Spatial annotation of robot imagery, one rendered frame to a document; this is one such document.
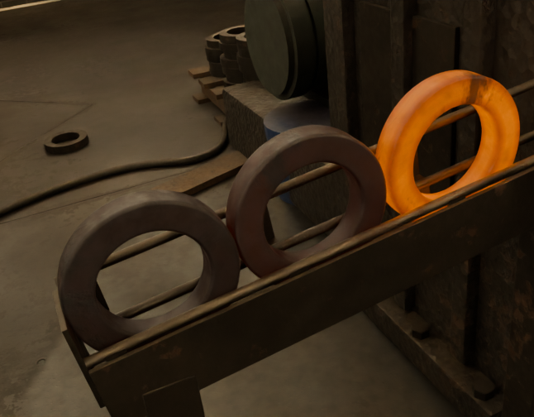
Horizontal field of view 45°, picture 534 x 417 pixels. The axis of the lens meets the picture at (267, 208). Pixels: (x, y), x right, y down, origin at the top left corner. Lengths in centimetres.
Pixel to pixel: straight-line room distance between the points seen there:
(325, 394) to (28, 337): 78
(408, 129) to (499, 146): 14
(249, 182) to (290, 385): 85
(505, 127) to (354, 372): 80
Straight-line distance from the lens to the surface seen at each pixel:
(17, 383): 164
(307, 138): 66
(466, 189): 78
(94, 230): 62
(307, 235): 76
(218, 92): 278
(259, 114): 218
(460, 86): 74
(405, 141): 72
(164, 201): 62
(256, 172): 65
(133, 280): 185
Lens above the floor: 101
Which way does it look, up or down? 29 degrees down
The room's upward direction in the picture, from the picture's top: 7 degrees counter-clockwise
